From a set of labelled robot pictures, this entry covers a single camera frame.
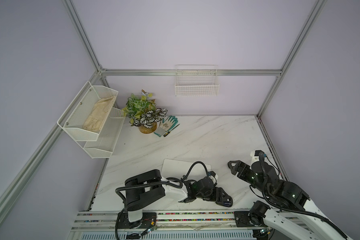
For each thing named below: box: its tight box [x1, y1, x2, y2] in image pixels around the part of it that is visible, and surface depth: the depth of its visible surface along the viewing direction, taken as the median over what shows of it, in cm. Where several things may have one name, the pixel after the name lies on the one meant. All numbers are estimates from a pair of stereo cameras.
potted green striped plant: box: [121, 89, 168, 134], surface depth 92 cm
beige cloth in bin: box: [82, 95, 116, 132], surface depth 81 cm
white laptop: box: [160, 158, 212, 181], surface depth 95 cm
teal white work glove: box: [153, 115, 179, 137], surface depth 114 cm
